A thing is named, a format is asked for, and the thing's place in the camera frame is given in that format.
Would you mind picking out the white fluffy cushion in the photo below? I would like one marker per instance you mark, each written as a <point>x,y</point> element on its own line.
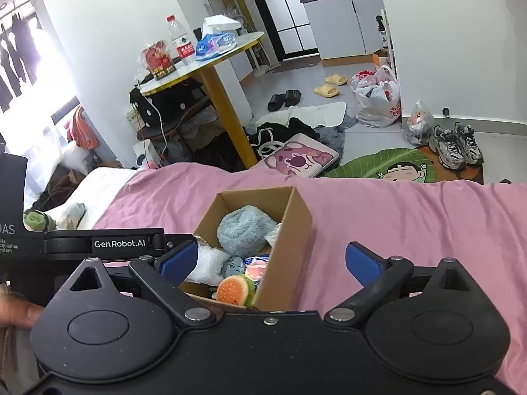
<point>76,158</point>

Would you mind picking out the white pillow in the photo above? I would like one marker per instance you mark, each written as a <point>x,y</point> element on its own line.
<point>107,181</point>

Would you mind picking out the black spray bottle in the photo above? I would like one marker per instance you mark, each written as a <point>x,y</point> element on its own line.
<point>381,31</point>

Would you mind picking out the person's grey clothing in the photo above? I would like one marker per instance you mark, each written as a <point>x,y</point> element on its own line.
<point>16,362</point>

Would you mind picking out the brown doormat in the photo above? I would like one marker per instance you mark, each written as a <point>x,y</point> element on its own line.
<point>473,173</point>

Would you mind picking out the white tissue box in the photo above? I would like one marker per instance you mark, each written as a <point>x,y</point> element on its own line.
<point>218,24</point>

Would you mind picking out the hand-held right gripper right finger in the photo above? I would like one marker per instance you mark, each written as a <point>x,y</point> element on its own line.
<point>362,261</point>

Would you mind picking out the grey white cloth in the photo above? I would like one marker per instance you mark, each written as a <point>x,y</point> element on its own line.
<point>68,216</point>

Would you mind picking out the small clear plastic bag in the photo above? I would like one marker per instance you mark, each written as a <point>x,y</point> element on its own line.
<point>418,125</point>

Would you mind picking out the round table with yellow leg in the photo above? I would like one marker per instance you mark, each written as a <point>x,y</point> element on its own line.
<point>224,103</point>

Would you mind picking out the blue plastic bag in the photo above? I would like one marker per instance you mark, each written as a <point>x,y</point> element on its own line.
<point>214,45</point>

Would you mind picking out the white shelf rack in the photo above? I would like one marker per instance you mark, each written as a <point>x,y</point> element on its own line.
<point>387,41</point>

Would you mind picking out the dark hanging clothes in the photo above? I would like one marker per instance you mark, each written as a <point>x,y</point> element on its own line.
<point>14,61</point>

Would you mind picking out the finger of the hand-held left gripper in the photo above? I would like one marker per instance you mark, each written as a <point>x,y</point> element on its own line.
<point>177,240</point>

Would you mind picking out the pink bed sheet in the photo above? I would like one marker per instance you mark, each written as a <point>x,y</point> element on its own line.
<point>411,222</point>

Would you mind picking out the person's left hand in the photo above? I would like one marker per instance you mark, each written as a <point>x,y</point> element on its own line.
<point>16,312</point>

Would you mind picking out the brown blanket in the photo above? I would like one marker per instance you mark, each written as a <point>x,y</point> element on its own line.
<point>57,189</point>

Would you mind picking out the black framed glass door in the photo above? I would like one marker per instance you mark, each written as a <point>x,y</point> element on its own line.
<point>288,8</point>

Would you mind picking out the white floor mat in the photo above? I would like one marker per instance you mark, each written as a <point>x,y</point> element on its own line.
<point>325,113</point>

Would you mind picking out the black clothes pile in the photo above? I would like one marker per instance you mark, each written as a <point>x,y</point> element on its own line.
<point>300,127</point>

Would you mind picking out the green sock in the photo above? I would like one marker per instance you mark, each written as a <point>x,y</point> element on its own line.
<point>35,220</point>

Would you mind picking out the green leaf cartoon rug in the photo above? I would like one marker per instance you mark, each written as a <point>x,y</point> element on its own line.
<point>370,164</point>

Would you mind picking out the white plastic bag packet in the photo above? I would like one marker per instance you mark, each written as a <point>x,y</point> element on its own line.
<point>210,265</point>

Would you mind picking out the grey sneaker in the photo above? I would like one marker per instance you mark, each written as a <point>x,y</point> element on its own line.
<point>469,144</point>
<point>448,148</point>

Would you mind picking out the brown cardboard box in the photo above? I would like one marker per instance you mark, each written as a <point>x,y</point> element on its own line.
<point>294,255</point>

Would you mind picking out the white plastic shopping bag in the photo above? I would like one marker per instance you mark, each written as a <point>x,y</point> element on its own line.
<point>376,107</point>

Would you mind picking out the grey-blue plush toy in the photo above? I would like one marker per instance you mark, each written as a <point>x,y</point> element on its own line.
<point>232,266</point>

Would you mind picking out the small white appliance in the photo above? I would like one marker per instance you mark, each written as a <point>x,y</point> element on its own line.
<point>144,154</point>

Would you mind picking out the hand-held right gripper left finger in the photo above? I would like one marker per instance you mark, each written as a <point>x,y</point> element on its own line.
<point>179,261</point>

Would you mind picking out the black polka dot bag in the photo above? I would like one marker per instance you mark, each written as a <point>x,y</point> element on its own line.
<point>173,103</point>

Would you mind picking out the yellow slipper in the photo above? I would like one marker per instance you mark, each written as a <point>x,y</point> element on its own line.
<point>326,90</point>
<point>336,79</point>

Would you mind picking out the blue and white packet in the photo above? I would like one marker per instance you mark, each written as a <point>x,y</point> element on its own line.
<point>257,269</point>

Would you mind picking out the pink bear cushion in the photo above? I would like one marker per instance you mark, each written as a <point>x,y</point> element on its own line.
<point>296,158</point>

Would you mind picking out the light blue fluffy plush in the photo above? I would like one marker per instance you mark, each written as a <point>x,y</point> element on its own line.
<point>247,228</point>

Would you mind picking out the grey fluffy rug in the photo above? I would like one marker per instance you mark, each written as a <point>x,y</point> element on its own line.
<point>333,135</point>

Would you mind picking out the burger plush toy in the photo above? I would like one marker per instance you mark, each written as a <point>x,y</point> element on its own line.
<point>234,290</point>

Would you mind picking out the red snack packet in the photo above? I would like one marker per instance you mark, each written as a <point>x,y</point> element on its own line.
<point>158,59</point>

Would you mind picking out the orange cloth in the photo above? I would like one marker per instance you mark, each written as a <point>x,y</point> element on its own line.
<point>84,131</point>

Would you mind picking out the white kitchen cabinet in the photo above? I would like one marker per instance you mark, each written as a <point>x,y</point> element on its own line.
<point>337,24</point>

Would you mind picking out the clear water bottle red label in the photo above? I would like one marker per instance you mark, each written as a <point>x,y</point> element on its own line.
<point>181,41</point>

